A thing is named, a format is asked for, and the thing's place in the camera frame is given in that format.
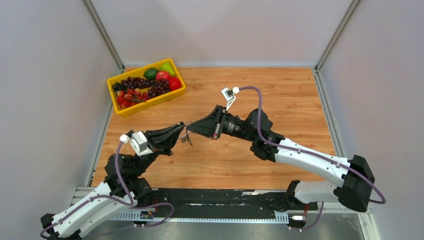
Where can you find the dark green avocado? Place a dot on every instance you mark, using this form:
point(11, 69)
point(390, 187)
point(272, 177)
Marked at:
point(150, 73)

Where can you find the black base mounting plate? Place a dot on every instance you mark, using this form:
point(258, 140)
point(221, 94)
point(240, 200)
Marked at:
point(199, 203)

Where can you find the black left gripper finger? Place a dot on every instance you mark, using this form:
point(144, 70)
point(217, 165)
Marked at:
point(168, 140)
point(155, 134)

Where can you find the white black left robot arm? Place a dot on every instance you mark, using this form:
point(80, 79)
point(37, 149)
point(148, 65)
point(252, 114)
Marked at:
point(122, 188)

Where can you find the red cherries cluster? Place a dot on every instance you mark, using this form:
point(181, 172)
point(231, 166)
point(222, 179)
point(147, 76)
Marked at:
point(131, 97)

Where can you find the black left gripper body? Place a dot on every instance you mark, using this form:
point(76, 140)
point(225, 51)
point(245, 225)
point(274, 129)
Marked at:
point(155, 145)

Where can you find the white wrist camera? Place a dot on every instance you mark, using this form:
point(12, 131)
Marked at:
point(138, 141)
point(230, 96)

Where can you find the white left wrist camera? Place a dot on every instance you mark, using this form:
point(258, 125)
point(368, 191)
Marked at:
point(138, 141)

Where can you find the red pink apple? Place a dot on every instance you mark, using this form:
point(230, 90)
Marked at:
point(163, 75)

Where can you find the silver keyring with keys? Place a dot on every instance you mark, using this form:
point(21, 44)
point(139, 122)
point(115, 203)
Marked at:
point(185, 138)

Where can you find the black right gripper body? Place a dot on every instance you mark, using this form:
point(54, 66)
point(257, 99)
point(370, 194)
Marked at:
point(226, 126)

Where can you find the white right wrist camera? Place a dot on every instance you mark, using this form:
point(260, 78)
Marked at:
point(230, 96)

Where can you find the bright red tomato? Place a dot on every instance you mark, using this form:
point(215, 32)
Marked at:
point(174, 83)

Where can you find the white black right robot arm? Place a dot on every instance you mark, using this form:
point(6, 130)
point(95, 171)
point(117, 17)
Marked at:
point(349, 181)

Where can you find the dark purple grape bunch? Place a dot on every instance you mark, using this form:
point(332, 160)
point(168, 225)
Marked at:
point(132, 83)

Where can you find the green pear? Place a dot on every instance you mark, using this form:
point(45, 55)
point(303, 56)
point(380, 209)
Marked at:
point(168, 67)

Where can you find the yellow plastic fruit tray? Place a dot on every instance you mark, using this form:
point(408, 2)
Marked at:
point(139, 72)

